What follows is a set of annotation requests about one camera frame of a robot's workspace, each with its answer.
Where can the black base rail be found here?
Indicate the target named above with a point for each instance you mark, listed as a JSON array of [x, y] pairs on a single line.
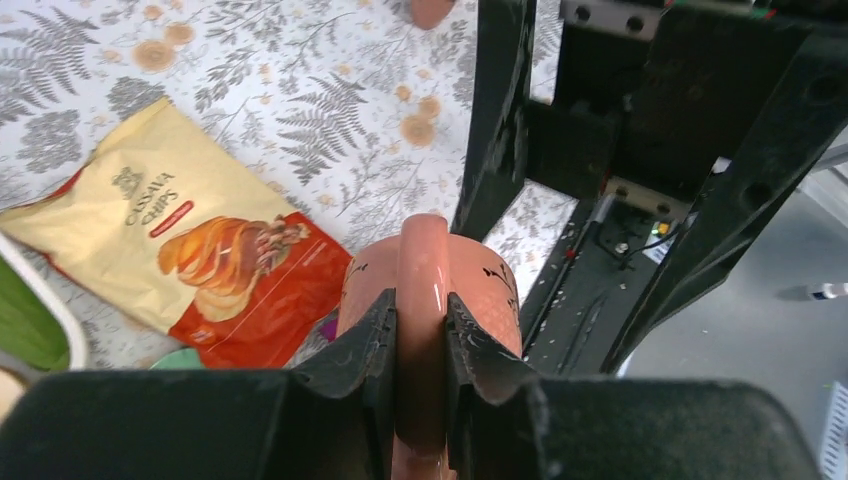
[[603, 261]]

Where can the purple candy bag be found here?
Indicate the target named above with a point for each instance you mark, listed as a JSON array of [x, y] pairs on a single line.
[[320, 336]]

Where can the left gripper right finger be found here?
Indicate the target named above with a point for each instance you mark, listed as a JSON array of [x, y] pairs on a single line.
[[498, 411]]

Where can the green floral tray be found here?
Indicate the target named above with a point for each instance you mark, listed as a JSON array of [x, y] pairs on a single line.
[[183, 359]]

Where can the white vegetable tub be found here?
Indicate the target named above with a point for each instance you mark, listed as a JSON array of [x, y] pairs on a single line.
[[16, 375]]

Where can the salmon pink mug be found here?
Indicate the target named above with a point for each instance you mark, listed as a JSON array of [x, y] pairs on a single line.
[[425, 263]]

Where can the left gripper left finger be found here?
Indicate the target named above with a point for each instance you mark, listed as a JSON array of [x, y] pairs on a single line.
[[344, 401]]

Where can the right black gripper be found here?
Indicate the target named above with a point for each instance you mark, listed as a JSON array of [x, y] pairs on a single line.
[[655, 102]]

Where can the cassava chips bag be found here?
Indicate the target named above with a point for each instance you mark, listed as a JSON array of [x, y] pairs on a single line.
[[166, 226]]

